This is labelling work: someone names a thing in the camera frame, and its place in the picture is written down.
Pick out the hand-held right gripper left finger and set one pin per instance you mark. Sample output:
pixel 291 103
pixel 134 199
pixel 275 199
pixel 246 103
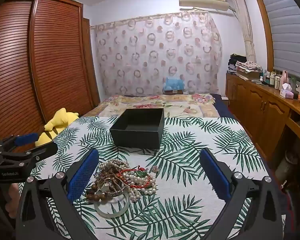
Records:
pixel 82 175

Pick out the dark blue blanket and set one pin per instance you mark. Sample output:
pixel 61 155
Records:
pixel 225 105

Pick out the circle pattern sheer curtain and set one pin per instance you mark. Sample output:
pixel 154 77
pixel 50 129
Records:
pixel 152 55

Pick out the brown cardboard box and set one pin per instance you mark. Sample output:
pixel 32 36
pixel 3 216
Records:
pixel 250 75

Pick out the pink tissue box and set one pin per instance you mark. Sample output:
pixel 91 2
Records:
pixel 287 93

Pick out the stack of dark clothes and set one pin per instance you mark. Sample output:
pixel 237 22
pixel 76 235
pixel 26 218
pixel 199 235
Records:
pixel 233 60

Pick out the yellow plush toy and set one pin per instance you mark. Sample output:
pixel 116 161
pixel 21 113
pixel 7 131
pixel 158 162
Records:
pixel 57 122

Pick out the pale jade bangle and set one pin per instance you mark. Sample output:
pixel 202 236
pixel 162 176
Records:
pixel 110 212

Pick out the black cardboard box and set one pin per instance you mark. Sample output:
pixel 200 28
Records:
pixel 135 137

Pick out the grey window blind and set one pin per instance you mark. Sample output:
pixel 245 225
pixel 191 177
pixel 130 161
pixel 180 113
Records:
pixel 285 30

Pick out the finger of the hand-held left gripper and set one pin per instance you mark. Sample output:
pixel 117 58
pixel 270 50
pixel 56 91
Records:
pixel 26 139
pixel 46 148

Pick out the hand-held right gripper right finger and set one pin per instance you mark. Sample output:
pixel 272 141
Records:
pixel 216 175

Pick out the group of toiletry bottles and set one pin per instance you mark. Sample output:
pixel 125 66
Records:
pixel 272 78

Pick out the person's left hand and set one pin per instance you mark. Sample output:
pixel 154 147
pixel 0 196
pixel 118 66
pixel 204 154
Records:
pixel 13 195

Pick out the floral bedspread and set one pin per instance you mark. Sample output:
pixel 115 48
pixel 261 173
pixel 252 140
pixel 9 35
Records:
pixel 185 107

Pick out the long wooden cabinet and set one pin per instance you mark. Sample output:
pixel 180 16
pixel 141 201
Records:
pixel 260 110

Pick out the silver bangle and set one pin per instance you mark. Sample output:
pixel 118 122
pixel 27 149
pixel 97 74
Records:
pixel 115 192

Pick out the green leaf print tablecloth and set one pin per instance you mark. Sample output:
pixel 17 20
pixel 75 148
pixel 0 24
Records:
pixel 190 155

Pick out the blue plush toy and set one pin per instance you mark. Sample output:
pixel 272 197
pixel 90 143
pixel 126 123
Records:
pixel 173 83

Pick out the cream tied curtain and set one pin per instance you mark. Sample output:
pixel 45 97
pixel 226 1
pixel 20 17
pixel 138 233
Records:
pixel 247 35

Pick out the brown slatted wooden wardrobe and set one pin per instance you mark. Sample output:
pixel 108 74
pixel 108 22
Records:
pixel 52 55

